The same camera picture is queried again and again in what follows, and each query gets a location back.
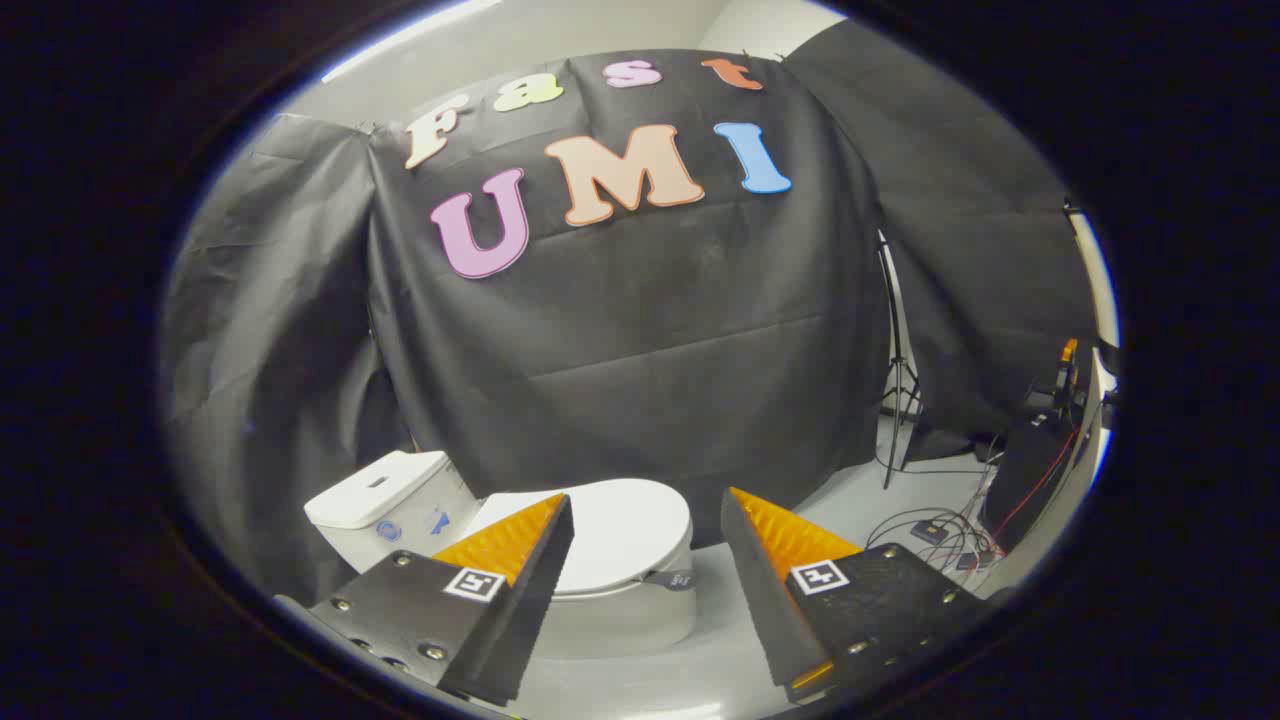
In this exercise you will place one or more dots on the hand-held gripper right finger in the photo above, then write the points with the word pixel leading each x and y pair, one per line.
pixel 760 590

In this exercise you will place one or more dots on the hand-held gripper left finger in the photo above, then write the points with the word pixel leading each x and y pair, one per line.
pixel 535 590

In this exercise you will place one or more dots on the white toilet lid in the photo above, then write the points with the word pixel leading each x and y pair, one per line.
pixel 625 530

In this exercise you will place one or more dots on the white toilet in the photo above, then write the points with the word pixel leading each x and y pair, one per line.
pixel 395 515

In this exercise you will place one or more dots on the small black adapter box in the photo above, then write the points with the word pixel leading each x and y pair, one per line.
pixel 929 532

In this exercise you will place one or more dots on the black light stand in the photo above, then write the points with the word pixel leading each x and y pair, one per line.
pixel 897 360

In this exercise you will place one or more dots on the black equipment case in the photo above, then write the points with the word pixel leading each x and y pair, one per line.
pixel 1030 480

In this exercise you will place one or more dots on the plain black backdrop cloth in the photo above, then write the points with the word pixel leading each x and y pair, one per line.
pixel 960 250
pixel 270 330

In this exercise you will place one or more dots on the orange and black tool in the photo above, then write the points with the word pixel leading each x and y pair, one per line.
pixel 1066 375

